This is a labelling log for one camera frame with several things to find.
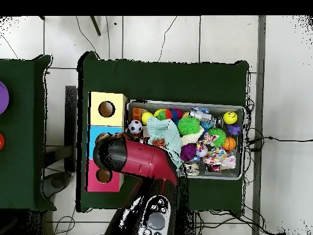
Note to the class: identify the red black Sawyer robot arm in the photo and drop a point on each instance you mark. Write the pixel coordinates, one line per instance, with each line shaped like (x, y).
(146, 159)

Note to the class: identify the wooden box with three holes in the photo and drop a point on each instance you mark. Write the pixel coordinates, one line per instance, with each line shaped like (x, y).
(96, 120)

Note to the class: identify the silver mesh bin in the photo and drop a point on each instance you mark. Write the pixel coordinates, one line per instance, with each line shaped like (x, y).
(220, 173)

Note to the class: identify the mint green cloth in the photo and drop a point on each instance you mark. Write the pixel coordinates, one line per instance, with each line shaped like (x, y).
(163, 129)

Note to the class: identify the small tiger plush toy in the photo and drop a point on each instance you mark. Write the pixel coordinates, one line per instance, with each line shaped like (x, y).
(160, 143)

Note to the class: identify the yellow tennis ball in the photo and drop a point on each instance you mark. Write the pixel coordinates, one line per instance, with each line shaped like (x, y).
(146, 117)

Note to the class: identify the black and white soccer ball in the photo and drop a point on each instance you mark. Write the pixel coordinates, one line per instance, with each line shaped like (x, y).
(135, 127)

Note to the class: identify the large green spiky ball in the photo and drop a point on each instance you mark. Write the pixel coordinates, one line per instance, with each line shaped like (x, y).
(188, 126)

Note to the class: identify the silver robot toy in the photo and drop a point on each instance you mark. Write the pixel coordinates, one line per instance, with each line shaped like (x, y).
(200, 115)

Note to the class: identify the dark green tablecloth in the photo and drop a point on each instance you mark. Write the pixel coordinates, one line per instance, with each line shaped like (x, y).
(22, 146)
(166, 80)

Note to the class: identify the small green spiky ball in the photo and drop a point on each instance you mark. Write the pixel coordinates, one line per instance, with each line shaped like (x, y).
(217, 137)

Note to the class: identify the large polka dot cloth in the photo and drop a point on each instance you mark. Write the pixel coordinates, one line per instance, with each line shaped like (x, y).
(220, 158)

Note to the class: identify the orange basketball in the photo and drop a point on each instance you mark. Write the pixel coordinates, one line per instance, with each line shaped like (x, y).
(229, 144)

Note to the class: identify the yellow smiley ball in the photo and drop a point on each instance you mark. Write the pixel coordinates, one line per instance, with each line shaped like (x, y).
(230, 118)

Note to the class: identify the black stand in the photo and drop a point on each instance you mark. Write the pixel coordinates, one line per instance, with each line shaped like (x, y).
(71, 110)

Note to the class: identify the black tripod leg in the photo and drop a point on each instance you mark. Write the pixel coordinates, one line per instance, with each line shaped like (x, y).
(95, 26)

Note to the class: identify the red ball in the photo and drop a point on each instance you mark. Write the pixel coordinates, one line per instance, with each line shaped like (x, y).
(1, 141)

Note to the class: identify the purple plate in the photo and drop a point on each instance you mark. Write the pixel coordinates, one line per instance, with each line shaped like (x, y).
(3, 98)

